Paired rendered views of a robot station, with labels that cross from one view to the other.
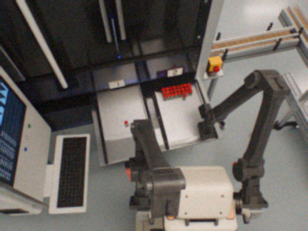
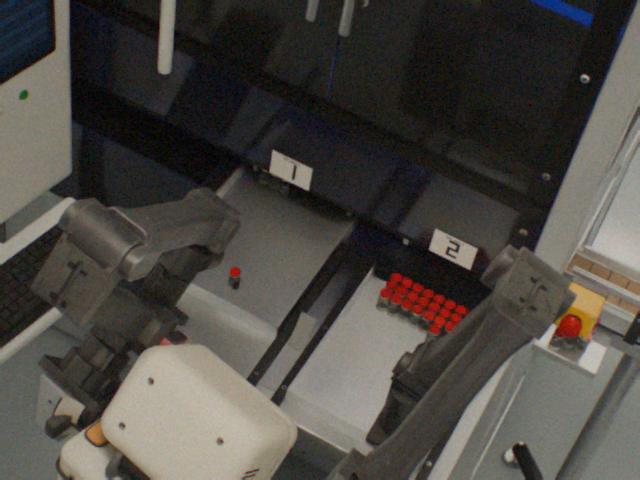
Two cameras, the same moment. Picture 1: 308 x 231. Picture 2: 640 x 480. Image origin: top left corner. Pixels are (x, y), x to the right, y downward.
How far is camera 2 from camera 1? 95 cm
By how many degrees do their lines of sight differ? 22
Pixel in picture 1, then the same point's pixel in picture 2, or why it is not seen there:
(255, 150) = (392, 441)
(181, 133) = (341, 404)
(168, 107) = (370, 328)
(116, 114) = (235, 247)
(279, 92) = (514, 309)
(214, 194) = (205, 423)
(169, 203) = (80, 276)
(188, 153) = not seen: outside the picture
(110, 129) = not seen: hidden behind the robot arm
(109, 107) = not seen: hidden behind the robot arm
